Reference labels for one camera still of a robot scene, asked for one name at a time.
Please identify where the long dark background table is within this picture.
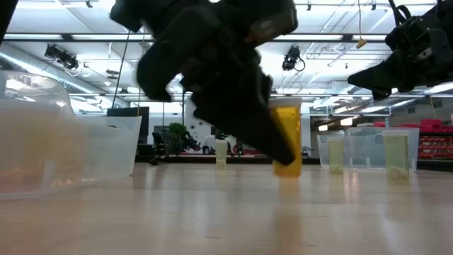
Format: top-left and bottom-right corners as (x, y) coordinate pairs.
(136, 154), (321, 164)

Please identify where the thin black hanging cable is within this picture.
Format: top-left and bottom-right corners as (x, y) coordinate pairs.
(112, 31), (131, 109)

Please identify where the silver ceiling air duct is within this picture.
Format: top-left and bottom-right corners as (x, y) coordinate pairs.
(0, 42), (107, 96)

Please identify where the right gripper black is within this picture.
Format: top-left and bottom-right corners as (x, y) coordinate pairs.
(348, 3), (453, 101)

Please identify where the red storage bin shelf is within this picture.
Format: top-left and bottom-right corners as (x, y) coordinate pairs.
(373, 118), (453, 160)

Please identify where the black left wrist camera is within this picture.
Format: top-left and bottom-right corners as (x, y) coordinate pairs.
(243, 0), (299, 45)

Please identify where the black overhead camera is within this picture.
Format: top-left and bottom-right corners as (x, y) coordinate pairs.
(44, 44), (79, 71)
(282, 45), (306, 72)

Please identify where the pale green pill bottle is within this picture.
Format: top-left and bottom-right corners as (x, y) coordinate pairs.
(327, 136), (345, 174)
(214, 139), (229, 170)
(382, 129), (411, 181)

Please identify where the black office chair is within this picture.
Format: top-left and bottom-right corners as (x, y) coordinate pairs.
(148, 130), (170, 166)

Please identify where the green potted plant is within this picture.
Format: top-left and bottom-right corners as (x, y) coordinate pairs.
(168, 122), (188, 157)

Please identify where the clear plastic bin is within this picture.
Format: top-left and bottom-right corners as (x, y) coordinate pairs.
(316, 126), (420, 170)
(0, 69), (142, 200)

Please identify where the slim amber pill bottle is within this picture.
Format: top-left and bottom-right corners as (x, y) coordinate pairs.
(270, 97), (304, 179)

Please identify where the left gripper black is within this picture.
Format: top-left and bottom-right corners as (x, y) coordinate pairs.
(182, 21), (297, 166)

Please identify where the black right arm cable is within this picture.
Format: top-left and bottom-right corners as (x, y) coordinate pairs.
(388, 0), (413, 26)

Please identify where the person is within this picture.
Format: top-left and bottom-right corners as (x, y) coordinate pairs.
(202, 133), (217, 155)

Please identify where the black overhead frame bar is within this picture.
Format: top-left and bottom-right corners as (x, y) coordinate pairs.
(3, 33), (389, 43)

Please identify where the yellow hanging plug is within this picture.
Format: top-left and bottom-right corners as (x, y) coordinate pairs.
(355, 0), (368, 50)

